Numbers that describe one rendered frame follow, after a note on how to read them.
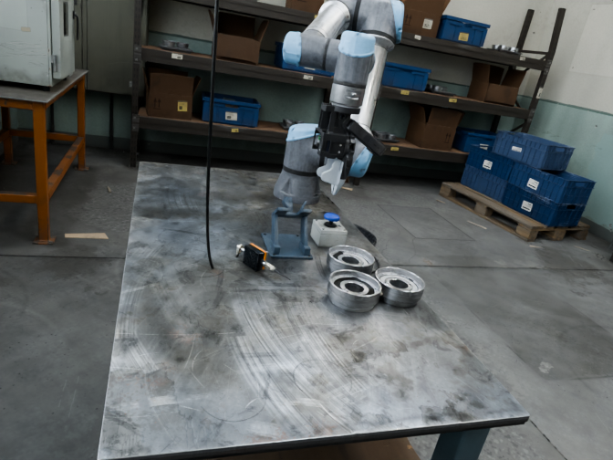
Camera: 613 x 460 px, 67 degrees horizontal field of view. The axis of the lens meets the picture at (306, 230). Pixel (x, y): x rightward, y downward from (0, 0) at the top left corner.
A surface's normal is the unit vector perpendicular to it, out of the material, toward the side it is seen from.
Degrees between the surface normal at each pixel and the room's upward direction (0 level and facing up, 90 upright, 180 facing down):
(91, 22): 90
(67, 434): 0
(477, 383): 0
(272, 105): 90
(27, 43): 90
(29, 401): 0
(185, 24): 90
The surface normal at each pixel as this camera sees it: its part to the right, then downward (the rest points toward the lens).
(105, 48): 0.27, 0.40
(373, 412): 0.17, -0.92
